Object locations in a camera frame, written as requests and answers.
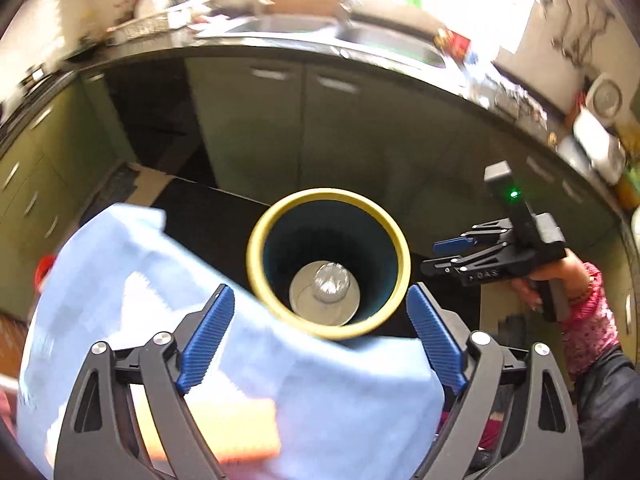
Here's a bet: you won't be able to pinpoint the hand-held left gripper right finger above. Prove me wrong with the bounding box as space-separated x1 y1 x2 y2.
406 282 586 480

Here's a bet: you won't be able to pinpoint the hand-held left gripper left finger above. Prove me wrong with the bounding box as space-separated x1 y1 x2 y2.
52 284 236 480

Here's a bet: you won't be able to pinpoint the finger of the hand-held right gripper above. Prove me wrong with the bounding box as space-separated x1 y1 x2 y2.
432 218 513 256
420 246 517 278

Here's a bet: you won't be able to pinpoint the orange sponge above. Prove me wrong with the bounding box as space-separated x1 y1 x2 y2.
135 394 280 462

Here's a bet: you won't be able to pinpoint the yellow-rimmed dark bin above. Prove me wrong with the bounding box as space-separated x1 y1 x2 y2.
246 188 412 341

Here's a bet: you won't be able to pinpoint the person's right forearm pink sleeve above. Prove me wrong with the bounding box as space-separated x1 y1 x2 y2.
557 262 622 382

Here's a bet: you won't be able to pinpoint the person's right hand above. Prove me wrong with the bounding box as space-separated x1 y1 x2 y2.
511 249 591 311

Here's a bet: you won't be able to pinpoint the white pot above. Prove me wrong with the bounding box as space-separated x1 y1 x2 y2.
557 110 628 186

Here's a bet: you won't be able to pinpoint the clear plastic bottle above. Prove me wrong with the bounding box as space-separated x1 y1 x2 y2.
312 261 349 305

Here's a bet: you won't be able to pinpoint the blue blanket with white star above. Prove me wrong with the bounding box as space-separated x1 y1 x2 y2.
16 202 446 480

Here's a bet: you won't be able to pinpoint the white round appliance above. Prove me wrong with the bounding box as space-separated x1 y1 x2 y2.
585 72 626 122

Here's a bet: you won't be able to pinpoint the brown cardboard piece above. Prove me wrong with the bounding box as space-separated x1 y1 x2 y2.
131 162 178 207

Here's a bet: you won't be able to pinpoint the red round object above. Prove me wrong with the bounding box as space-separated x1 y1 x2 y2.
36 254 59 292

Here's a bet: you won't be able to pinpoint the red snack packet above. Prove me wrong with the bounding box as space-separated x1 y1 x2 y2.
434 27 473 62

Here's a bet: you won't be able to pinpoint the person's black garment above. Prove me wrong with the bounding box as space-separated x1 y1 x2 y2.
572 344 640 480

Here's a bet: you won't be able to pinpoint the steel sink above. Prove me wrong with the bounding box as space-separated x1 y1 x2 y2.
200 12 448 68

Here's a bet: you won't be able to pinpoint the green kitchen cabinets with counter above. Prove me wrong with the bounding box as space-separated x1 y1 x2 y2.
0 42 640 321

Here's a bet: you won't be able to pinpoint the steel faucet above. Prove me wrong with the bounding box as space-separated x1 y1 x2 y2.
334 0 357 27

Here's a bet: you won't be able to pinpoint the dish rack with dishes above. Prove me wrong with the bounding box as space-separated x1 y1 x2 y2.
107 0 201 41

